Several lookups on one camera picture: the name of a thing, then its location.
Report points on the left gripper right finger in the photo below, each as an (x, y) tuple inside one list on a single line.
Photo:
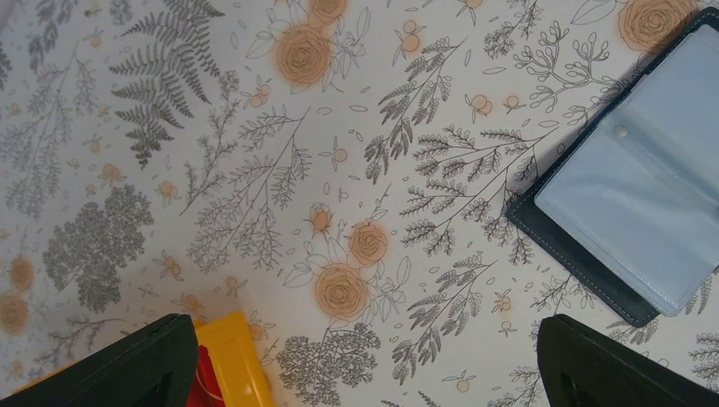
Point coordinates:
[(582, 367)]

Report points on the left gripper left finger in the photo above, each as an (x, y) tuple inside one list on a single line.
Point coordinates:
[(154, 366)]

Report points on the blue leather card holder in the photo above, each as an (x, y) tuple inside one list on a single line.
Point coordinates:
[(631, 207)]

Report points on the orange bin left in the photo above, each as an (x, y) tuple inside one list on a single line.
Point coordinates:
[(241, 377)]

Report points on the floral table mat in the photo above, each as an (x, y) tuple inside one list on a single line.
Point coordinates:
[(338, 171)]

